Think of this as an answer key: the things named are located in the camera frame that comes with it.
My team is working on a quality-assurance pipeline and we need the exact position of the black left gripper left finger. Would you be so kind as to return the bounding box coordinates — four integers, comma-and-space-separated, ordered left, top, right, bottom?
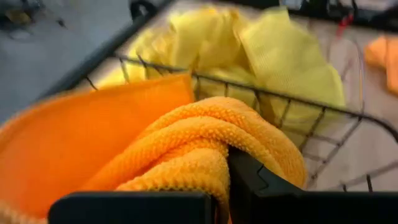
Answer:
47, 190, 216, 224

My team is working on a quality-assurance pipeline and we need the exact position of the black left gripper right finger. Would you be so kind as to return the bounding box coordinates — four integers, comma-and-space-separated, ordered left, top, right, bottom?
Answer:
227, 146, 398, 224

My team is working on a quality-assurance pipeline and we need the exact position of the orange microfiber towel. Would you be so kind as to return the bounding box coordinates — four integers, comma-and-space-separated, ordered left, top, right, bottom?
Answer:
363, 35, 398, 96
0, 72, 309, 224

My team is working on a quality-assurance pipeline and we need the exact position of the yellow microfiber towel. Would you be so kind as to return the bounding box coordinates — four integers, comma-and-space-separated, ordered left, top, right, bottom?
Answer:
95, 5, 251, 90
198, 6, 346, 149

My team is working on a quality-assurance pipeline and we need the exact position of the black wire basket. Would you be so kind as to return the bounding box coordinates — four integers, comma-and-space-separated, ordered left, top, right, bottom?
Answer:
83, 53, 398, 192

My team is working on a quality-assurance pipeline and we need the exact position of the red cable tie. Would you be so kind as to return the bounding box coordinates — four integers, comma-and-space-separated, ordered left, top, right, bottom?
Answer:
336, 13, 354, 37

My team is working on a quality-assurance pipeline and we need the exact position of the black frame caster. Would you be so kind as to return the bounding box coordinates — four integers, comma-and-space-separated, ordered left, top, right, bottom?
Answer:
129, 0, 158, 20

